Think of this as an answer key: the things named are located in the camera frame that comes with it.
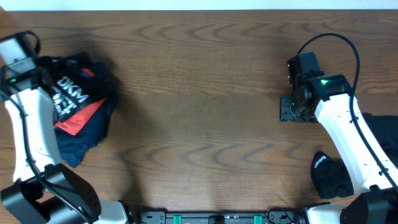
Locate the black jersey with orange lines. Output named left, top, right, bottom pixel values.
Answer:
left=36, top=52, right=118, bottom=122

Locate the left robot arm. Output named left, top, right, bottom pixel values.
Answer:
left=1, top=65, right=134, bottom=223

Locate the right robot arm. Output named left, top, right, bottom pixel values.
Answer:
left=280, top=72, right=397, bottom=223

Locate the plain black garment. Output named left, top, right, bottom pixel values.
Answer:
left=310, top=113, right=397, bottom=199

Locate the folded orange t-shirt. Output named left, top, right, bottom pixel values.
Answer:
left=54, top=98, right=106, bottom=136

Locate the folded navy blue garment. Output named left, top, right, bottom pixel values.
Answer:
left=55, top=88, right=119, bottom=168

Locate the small black looped cable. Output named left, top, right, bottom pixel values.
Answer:
left=266, top=207, right=299, bottom=224

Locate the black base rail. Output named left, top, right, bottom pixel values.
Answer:
left=139, top=209, right=306, bottom=224

